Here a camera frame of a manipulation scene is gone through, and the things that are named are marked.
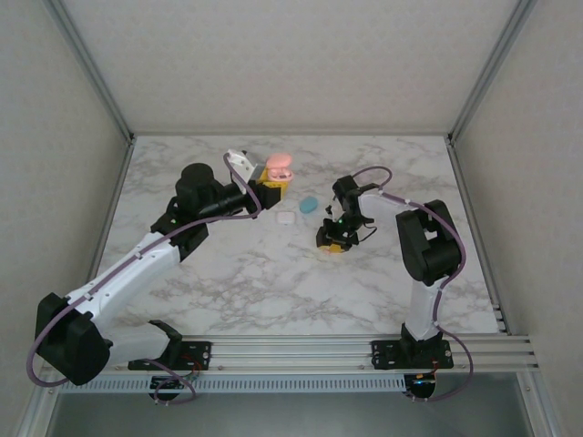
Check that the teal earbud charging case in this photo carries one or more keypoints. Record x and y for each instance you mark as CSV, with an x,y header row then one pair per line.
x,y
309,205

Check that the wide aluminium base rail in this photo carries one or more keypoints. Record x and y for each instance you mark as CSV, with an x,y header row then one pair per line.
x,y
291,355

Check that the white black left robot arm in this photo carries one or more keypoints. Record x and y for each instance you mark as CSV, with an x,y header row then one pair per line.
x,y
132,268

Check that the aluminium frame post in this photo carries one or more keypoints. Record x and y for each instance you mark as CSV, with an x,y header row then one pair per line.
x,y
40,405
537,405
95,73
488,73

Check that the black controller board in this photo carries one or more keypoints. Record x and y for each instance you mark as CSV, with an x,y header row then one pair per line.
x,y
166,384
421,382

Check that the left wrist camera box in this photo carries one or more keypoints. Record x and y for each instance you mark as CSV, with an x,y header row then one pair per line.
x,y
239,159

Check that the aluminium frame rail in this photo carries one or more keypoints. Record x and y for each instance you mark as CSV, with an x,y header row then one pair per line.
x,y
464,191
291,133
112,205

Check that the pink earbud charging case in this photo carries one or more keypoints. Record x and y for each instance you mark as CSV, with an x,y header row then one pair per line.
x,y
279,160

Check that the white earbud charging case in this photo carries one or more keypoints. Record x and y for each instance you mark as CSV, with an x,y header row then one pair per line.
x,y
285,217

